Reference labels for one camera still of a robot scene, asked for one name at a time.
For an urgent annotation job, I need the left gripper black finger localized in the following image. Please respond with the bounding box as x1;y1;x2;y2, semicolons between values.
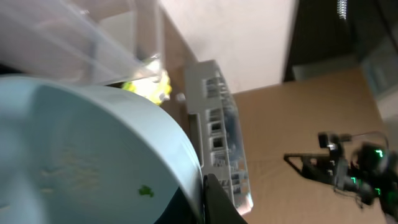
203;174;247;224

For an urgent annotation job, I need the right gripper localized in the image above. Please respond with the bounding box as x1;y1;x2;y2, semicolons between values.
284;153;373;199

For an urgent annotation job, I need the green yellow snack wrapper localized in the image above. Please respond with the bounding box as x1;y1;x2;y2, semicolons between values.
121;59;172;105

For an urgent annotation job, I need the light blue large bowl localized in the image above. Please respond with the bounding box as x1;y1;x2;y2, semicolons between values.
1;77;204;224

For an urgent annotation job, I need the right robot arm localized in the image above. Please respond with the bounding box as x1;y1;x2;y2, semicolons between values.
284;142;397;220

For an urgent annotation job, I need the grey dishwasher rack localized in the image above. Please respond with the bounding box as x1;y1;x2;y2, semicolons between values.
184;60;254;215

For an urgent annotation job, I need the clear plastic bin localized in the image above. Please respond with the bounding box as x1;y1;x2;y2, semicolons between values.
1;0;164;85

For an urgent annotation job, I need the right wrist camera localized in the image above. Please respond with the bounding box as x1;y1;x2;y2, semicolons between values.
318;132;352;151

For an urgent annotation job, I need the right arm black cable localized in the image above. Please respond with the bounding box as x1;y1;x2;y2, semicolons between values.
348;131;391;153

